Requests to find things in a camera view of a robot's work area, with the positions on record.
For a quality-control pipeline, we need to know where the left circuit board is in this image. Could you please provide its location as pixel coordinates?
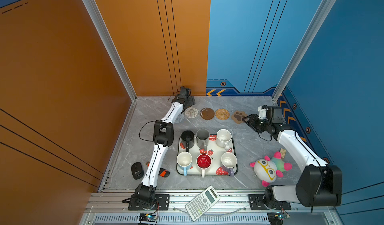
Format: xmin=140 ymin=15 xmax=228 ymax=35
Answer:
xmin=138 ymin=213 xmax=158 ymax=225

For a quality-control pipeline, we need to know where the white scientific calculator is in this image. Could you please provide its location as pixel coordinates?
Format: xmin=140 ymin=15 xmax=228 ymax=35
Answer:
xmin=185 ymin=186 xmax=221 ymax=222

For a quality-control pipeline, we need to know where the left aluminium corner post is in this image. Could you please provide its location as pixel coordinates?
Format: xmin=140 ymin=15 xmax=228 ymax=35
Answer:
xmin=74 ymin=0 xmax=138 ymax=102

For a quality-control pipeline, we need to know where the right circuit board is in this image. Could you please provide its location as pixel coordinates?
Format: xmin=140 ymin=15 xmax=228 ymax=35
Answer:
xmin=267 ymin=213 xmax=291 ymax=225

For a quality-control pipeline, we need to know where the woven rattan coaster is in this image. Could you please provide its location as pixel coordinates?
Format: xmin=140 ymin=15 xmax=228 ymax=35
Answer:
xmin=215 ymin=109 xmax=230 ymax=120

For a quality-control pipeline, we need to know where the grey metal mug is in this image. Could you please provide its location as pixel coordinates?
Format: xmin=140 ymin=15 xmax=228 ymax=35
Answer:
xmin=196 ymin=129 xmax=210 ymax=151

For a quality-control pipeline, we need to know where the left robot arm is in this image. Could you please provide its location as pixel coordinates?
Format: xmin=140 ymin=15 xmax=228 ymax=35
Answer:
xmin=131 ymin=94 xmax=196 ymax=210

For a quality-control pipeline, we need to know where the grey blue woven coaster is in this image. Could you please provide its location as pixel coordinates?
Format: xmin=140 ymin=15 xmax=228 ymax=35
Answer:
xmin=174 ymin=114 xmax=185 ymax=124

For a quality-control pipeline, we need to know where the aluminium corner post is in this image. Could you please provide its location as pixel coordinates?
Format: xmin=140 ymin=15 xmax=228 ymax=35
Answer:
xmin=74 ymin=0 xmax=138 ymax=102
xmin=272 ymin=0 xmax=337 ymax=103

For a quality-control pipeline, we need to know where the white unicorn plush toy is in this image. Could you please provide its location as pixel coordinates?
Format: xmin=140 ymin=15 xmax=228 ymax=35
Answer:
xmin=250 ymin=152 xmax=293 ymax=187

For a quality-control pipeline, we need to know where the red interior mug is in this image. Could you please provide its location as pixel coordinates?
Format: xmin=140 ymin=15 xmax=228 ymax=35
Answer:
xmin=197 ymin=154 xmax=212 ymax=178

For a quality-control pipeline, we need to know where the white mug purple handle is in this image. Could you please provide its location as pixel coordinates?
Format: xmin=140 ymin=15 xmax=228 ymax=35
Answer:
xmin=221 ymin=152 xmax=238 ymax=177

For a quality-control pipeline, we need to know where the strawberry print serving tray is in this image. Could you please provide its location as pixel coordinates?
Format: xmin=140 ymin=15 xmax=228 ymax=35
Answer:
xmin=176 ymin=134 xmax=238 ymax=177

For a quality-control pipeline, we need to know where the black orange tool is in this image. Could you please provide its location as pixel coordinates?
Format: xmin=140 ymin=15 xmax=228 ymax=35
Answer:
xmin=146 ymin=161 xmax=170 ymax=178

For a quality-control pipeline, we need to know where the white mug blue handle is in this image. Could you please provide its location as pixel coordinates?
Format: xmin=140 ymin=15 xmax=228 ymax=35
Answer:
xmin=177 ymin=152 xmax=193 ymax=176

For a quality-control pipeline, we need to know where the small wooden block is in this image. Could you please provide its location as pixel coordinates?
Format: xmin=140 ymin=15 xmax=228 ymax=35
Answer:
xmin=280 ymin=148 xmax=287 ymax=159

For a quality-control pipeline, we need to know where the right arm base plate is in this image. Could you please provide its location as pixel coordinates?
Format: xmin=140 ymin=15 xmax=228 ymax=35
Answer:
xmin=248 ymin=194 xmax=292 ymax=211

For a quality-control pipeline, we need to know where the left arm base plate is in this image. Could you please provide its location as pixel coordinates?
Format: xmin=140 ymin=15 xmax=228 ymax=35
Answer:
xmin=128 ymin=194 xmax=170 ymax=211

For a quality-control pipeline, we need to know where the black mug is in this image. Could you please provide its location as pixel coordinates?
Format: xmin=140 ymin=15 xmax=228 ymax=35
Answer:
xmin=181 ymin=130 xmax=195 ymax=152

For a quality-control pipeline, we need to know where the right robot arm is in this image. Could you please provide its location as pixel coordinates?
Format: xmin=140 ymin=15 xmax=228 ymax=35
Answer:
xmin=242 ymin=114 xmax=342 ymax=207

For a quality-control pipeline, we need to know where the white speckled mug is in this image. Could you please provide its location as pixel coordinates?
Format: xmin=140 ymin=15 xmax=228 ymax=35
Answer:
xmin=216 ymin=129 xmax=232 ymax=151

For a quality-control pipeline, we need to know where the aluminium front rail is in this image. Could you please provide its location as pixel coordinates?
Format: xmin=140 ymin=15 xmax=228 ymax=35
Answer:
xmin=80 ymin=187 xmax=343 ymax=225

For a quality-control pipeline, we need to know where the right aluminium corner post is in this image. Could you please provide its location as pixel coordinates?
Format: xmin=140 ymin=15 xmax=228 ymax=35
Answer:
xmin=272 ymin=0 xmax=337 ymax=103

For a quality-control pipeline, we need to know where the dark brown scratched coaster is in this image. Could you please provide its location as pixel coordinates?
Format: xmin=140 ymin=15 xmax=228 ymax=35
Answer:
xmin=200 ymin=108 xmax=215 ymax=120

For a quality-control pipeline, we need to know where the paw shaped wooden coaster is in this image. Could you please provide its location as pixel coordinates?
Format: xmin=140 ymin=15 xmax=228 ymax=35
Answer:
xmin=231 ymin=111 xmax=248 ymax=124

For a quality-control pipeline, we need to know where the circuit board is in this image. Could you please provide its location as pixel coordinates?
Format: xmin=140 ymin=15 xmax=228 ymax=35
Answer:
xmin=267 ymin=213 xmax=291 ymax=225
xmin=138 ymin=213 xmax=158 ymax=225

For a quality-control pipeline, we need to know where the black computer mouse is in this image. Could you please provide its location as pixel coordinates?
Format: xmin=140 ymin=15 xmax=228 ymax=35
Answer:
xmin=131 ymin=162 xmax=144 ymax=180

